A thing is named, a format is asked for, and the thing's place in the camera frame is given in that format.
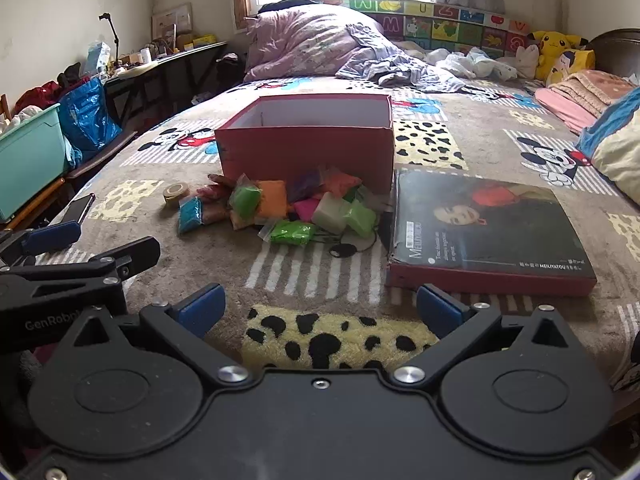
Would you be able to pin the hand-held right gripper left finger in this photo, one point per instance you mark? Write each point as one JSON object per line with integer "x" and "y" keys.
{"x": 202, "y": 306}

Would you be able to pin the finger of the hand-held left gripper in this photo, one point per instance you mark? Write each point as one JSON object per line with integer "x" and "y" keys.
{"x": 52, "y": 238}
{"x": 136, "y": 256}

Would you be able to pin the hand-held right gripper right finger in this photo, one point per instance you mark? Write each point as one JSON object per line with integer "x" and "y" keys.
{"x": 439, "y": 311}

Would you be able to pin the brown bandage tape roll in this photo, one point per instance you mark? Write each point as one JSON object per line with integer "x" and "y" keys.
{"x": 176, "y": 195}

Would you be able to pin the pile of coloured clay packets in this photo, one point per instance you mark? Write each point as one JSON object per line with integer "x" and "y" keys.
{"x": 280, "y": 205}

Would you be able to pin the red cardboard box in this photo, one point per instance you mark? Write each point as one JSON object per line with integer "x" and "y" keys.
{"x": 305, "y": 155}

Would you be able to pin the black smartphone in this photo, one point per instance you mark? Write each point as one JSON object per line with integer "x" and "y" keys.
{"x": 75, "y": 207}

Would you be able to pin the cartoon mouse printed blanket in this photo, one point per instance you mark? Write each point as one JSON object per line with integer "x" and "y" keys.
{"x": 200, "y": 260}

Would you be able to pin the teal plastic storage bin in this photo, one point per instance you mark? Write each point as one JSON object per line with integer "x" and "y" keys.
{"x": 30, "y": 160}

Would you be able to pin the box lid with portrait print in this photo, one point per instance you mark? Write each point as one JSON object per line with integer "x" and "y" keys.
{"x": 490, "y": 230}

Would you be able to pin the blue shopping bag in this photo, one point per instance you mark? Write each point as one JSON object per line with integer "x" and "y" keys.
{"x": 87, "y": 115}

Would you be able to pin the red cloth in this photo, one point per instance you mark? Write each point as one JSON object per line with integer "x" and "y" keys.
{"x": 37, "y": 96}

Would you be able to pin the cluttered dark desk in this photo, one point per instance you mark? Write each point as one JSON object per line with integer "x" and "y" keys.
{"x": 165, "y": 67}

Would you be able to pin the black clamp stand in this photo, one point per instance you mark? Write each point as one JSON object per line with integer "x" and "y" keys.
{"x": 115, "y": 35}

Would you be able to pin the pink folded blanket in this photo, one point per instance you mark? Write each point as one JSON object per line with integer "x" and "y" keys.
{"x": 565, "y": 105}

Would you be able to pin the blue and cream pillow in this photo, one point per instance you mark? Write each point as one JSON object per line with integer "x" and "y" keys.
{"x": 617, "y": 140}

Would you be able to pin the blue-grey crumpled clothes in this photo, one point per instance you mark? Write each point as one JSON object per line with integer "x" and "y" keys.
{"x": 395, "y": 67}

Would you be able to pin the white crumpled clothes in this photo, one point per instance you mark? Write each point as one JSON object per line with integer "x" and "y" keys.
{"x": 470, "y": 62}

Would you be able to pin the white plush toy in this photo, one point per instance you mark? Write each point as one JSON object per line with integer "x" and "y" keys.
{"x": 527, "y": 60}

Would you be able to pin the pink quilt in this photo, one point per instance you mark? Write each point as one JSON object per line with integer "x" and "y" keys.
{"x": 305, "y": 40}

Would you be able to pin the beige folded blanket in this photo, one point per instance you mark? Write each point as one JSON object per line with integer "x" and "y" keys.
{"x": 600, "y": 87}

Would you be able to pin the yellow plush pillow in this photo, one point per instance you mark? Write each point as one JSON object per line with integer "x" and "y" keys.
{"x": 575, "y": 62}

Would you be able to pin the yellow plush toy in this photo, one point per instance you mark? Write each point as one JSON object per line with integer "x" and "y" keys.
{"x": 555, "y": 45}

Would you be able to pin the colourful foam letter mat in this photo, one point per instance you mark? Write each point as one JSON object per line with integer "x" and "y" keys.
{"x": 450, "y": 20}

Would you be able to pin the black cloth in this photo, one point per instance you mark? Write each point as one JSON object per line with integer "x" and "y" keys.
{"x": 285, "y": 5}

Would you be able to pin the dark wooden headboard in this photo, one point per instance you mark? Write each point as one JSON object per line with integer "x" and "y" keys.
{"x": 617, "y": 50}

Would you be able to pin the picture frame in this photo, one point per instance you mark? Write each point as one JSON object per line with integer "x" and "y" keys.
{"x": 172, "y": 20}

